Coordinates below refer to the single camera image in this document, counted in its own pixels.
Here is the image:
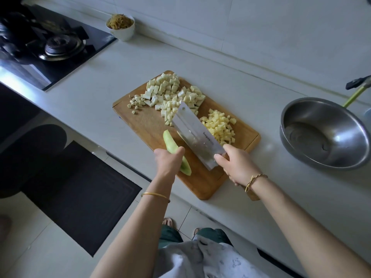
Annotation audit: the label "person's right hand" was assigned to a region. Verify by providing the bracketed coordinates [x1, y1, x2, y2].
[213, 143, 263, 189]

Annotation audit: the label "person's left hand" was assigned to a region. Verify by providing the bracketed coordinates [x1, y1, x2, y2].
[153, 146, 186, 186]

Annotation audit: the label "peeled green cucumber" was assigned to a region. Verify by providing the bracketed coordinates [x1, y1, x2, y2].
[162, 129, 192, 176]

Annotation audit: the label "cleaver with wooden handle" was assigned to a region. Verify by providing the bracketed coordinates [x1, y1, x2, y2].
[172, 100, 260, 202]

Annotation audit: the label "peeled yellow potato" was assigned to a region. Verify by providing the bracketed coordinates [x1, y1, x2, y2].
[199, 108, 238, 146]

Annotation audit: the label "pile of white diced vegetable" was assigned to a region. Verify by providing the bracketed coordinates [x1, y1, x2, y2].
[153, 85, 206, 127]

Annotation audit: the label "pile of garlic cloves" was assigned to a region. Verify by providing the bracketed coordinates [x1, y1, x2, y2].
[127, 93, 146, 116]

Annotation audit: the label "person's right forearm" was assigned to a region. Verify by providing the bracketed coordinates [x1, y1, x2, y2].
[246, 176, 371, 278]

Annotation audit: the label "person's left forearm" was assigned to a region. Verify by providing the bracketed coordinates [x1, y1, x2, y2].
[90, 178, 176, 278]

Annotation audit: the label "gold bangle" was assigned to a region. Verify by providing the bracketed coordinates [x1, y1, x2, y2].
[141, 192, 172, 204]

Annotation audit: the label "wooden cutting board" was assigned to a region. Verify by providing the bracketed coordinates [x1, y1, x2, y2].
[112, 69, 262, 201]

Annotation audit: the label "dark green trousers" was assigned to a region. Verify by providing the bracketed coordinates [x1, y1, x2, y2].
[158, 224, 234, 249]

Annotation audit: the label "black floor mat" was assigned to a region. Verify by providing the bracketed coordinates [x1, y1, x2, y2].
[0, 124, 143, 258]

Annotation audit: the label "white patterned garment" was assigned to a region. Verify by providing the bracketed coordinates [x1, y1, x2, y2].
[152, 233, 270, 278]

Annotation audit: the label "deep stainless steel bowl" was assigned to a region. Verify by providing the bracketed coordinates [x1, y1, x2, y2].
[279, 97, 371, 171]

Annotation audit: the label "white bowl of noodles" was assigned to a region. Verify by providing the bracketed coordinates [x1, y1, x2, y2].
[105, 13, 136, 42]

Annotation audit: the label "black gas stove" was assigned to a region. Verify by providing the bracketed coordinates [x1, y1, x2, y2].
[0, 2, 118, 92]

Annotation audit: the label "braided cord bracelet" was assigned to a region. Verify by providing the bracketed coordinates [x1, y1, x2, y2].
[244, 173, 269, 193]

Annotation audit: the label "wall tap with hose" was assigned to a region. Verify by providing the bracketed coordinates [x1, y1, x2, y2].
[345, 75, 371, 91]

